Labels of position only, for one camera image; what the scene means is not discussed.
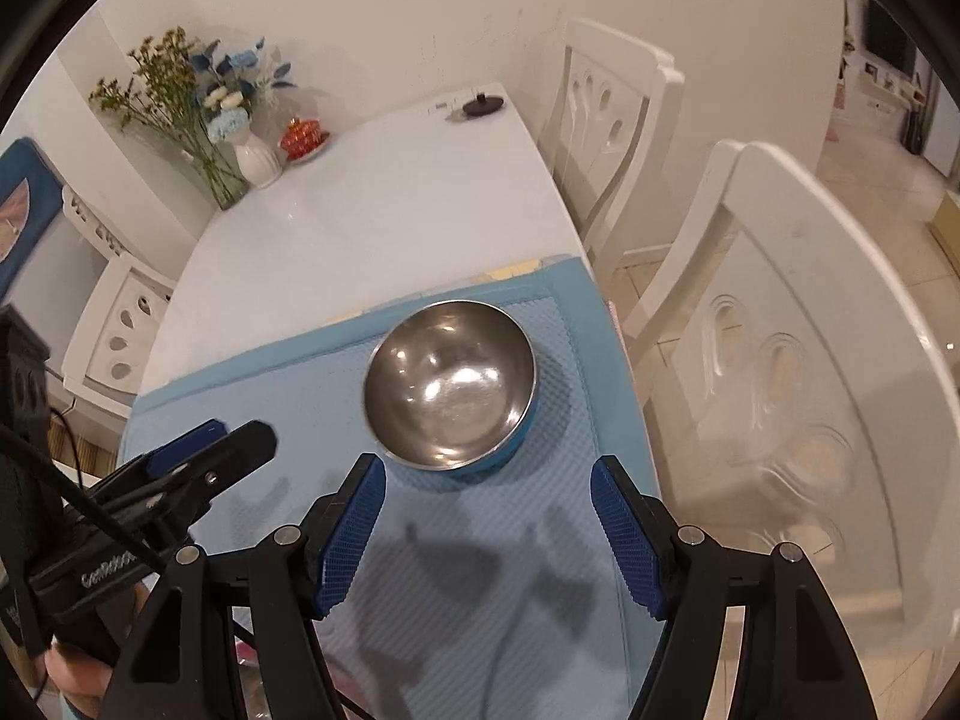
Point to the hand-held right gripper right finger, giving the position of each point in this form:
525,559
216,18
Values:
626,532

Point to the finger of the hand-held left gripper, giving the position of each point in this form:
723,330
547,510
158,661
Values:
240,446
187,442

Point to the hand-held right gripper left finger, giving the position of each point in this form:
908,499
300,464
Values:
349,532

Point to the metal bowl with blue outside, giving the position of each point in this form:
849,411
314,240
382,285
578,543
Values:
450,382

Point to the person's left hand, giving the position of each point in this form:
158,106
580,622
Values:
75,679

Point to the blue table mat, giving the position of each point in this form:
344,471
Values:
300,390

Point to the white chair with cutouts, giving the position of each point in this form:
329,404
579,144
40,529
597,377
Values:
105,315
825,315
645,90

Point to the glass vase with wildflowers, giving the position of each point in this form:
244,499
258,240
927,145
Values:
217,172

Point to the white vase with blue flowers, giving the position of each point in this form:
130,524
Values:
259,161

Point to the blue printed cushion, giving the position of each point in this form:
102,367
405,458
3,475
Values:
30,180

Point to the red patterned lidded pot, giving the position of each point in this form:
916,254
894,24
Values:
298,139

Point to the black round lid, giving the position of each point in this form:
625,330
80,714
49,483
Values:
481,106

